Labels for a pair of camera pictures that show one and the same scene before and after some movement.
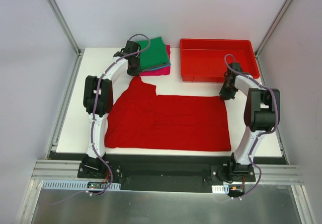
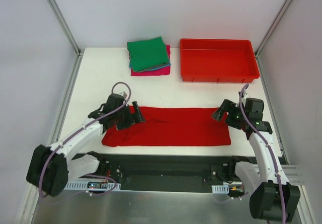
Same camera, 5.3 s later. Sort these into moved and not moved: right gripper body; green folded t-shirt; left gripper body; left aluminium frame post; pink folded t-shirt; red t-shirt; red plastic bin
Moved: left gripper body; right gripper body; red t-shirt
Not moved: green folded t-shirt; left aluminium frame post; red plastic bin; pink folded t-shirt
